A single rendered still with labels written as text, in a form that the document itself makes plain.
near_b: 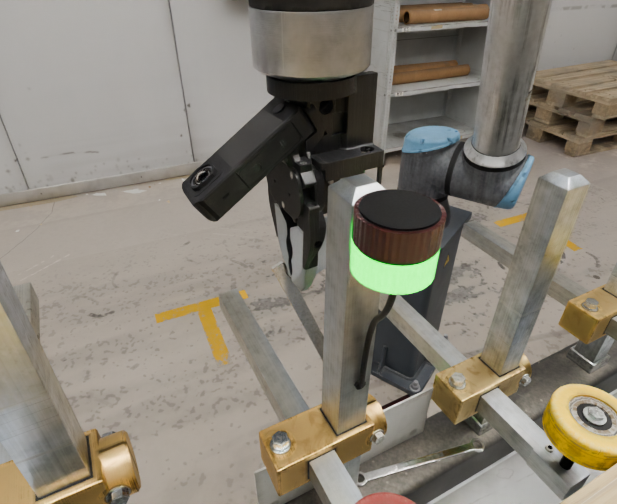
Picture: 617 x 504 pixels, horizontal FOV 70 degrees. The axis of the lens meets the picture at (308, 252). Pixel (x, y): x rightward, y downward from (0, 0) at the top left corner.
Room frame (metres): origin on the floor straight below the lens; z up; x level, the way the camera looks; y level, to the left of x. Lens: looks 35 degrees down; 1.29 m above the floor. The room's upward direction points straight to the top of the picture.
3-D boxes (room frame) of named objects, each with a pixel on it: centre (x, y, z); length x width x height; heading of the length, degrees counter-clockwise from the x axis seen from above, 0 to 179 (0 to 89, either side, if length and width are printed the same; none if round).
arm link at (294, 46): (0.37, 0.00, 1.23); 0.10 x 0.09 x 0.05; 28
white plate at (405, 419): (0.33, -0.05, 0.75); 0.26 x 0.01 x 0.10; 117
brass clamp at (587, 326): (0.52, -0.46, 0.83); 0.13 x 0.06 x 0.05; 117
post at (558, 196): (0.41, -0.26, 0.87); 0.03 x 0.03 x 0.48; 27
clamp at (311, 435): (0.28, -0.02, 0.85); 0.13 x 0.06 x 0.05; 117
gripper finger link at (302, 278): (0.35, -0.02, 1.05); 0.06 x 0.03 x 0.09; 118
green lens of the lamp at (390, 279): (0.26, -0.06, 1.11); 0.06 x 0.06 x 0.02
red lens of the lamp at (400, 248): (0.26, -0.06, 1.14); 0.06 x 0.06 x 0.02
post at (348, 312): (0.30, -0.04, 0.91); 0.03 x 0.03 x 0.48; 27
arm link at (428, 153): (1.19, -0.35, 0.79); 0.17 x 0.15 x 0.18; 57
